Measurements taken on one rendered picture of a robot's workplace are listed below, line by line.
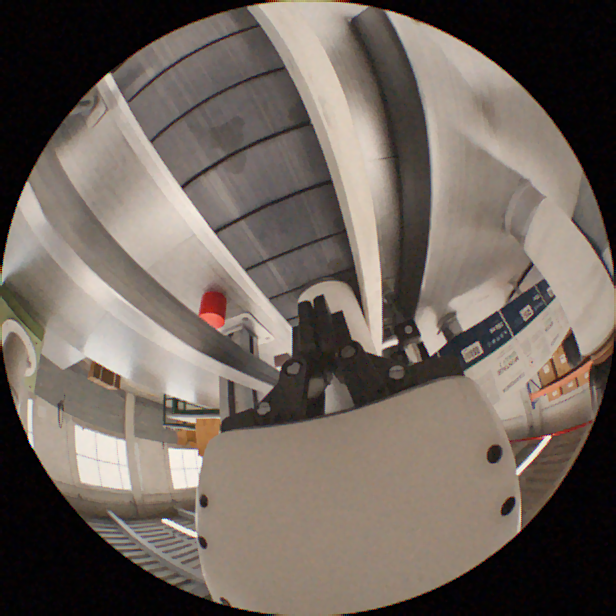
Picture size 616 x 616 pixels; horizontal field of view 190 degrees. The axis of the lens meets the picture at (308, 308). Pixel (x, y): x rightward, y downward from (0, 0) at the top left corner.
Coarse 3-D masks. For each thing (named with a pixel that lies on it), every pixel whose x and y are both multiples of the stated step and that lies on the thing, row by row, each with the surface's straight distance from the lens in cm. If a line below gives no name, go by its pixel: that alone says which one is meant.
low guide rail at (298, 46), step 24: (264, 24) 11; (288, 24) 9; (288, 48) 9; (312, 48) 9; (312, 72) 8; (312, 96) 8; (336, 96) 8; (312, 120) 10; (336, 120) 8; (336, 144) 8; (336, 168) 9; (360, 168) 9; (336, 192) 11; (360, 192) 9; (360, 216) 10; (360, 240) 10; (360, 264) 12; (360, 288) 15
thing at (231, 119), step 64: (128, 64) 16; (192, 64) 13; (256, 64) 12; (192, 128) 12; (256, 128) 11; (192, 192) 12; (256, 192) 12; (320, 192) 12; (256, 256) 14; (320, 256) 15
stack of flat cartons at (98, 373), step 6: (90, 366) 454; (96, 366) 410; (102, 366) 412; (90, 372) 438; (96, 372) 408; (102, 372) 412; (108, 372) 416; (114, 372) 421; (90, 378) 441; (96, 378) 407; (102, 378) 410; (108, 378) 415; (114, 378) 418; (120, 378) 425; (102, 384) 445; (108, 384) 414; (114, 384) 418
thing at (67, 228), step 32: (32, 192) 7; (64, 192) 7; (32, 224) 7; (64, 224) 6; (96, 224) 6; (64, 256) 6; (96, 256) 6; (128, 256) 7; (96, 288) 6; (128, 288) 6; (160, 288) 7; (128, 320) 7; (160, 320) 6; (192, 320) 7; (192, 352) 7; (224, 352) 8; (256, 384) 11
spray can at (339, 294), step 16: (304, 288) 16; (320, 288) 16; (336, 288) 16; (336, 304) 15; (352, 304) 15; (352, 320) 14; (352, 336) 13; (368, 336) 14; (336, 384) 12; (336, 400) 12
